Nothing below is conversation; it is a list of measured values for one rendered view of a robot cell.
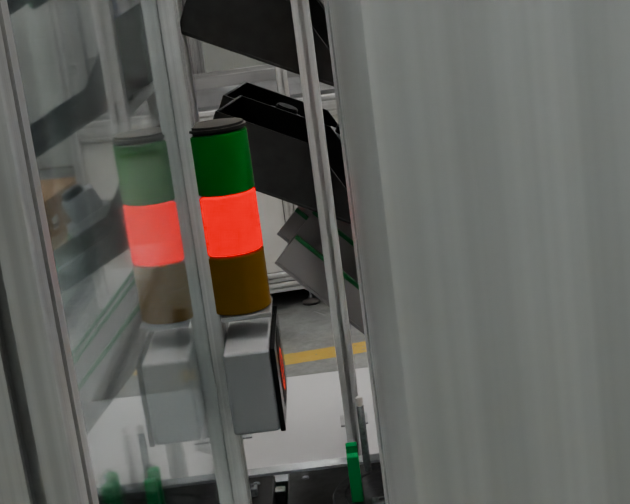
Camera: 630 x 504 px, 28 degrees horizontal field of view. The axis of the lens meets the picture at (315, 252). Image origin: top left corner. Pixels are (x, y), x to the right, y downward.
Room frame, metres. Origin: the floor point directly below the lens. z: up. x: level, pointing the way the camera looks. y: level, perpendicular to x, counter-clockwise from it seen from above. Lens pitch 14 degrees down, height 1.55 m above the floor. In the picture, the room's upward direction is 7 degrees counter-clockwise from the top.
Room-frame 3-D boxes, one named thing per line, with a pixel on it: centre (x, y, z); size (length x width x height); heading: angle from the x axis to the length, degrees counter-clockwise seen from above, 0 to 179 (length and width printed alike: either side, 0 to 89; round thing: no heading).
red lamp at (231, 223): (1.01, 0.07, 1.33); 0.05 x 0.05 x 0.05
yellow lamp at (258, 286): (1.01, 0.07, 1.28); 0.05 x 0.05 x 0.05
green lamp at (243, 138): (1.01, 0.07, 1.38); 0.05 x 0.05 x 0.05
